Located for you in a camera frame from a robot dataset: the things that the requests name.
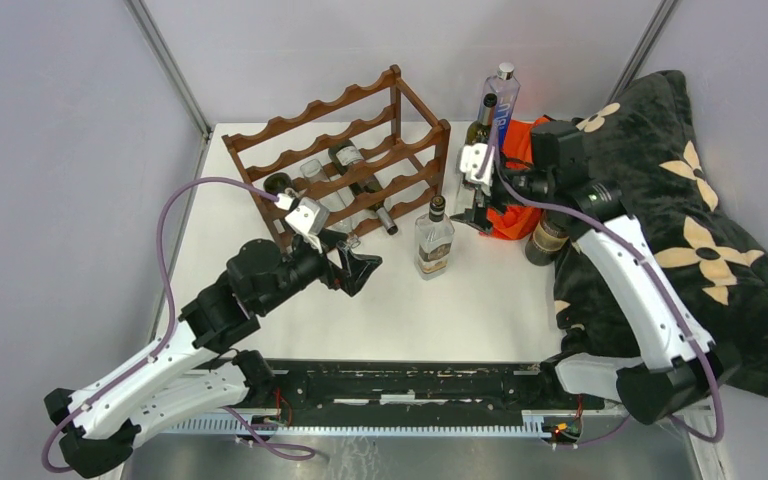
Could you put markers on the left aluminium corner post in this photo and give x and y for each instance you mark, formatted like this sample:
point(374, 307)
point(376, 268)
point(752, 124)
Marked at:
point(157, 43)

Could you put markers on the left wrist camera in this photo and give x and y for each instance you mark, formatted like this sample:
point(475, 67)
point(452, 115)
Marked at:
point(306, 217)

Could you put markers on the brown wooden wine rack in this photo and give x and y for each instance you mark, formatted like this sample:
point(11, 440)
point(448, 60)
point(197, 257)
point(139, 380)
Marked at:
point(392, 163)

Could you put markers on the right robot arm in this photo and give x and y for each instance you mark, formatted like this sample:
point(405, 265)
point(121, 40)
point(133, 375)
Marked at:
point(679, 362)

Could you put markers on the blue square glass bottle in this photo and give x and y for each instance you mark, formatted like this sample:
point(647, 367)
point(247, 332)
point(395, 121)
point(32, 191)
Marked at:
point(506, 87)

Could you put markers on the clear square bottle black cap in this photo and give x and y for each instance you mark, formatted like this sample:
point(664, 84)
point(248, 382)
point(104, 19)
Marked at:
point(434, 235)

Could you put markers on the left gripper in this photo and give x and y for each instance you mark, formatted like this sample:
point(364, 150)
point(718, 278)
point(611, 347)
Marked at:
point(356, 268)

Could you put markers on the black floral blanket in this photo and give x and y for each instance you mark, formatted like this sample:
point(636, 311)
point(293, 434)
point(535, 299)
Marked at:
point(646, 143)

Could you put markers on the dark wine bottle silver neck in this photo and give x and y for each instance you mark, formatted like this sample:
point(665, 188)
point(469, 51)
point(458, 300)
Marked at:
point(480, 129)

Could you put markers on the dark wine bottle brown label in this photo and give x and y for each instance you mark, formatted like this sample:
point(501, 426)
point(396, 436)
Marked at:
point(546, 241)

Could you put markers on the right aluminium corner post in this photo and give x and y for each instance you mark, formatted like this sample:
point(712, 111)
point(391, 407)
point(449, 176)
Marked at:
point(647, 41)

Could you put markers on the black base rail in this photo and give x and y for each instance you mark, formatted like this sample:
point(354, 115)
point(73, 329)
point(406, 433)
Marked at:
point(318, 397)

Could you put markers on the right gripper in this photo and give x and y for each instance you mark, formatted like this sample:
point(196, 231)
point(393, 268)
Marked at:
point(481, 226)

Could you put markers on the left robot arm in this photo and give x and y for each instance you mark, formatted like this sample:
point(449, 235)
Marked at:
point(99, 426)

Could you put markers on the dark green wine bottle labelled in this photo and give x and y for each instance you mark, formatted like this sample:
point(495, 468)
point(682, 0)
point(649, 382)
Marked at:
point(280, 183)

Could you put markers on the orange cloth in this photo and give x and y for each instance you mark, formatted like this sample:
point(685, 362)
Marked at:
point(516, 222)

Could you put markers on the small clear glass bottle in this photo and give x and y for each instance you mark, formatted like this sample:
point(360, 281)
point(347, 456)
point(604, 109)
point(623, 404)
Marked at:
point(468, 203)

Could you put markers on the aluminium corner post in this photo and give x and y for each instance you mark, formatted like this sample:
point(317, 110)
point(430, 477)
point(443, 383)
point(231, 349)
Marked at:
point(647, 41)
point(157, 43)

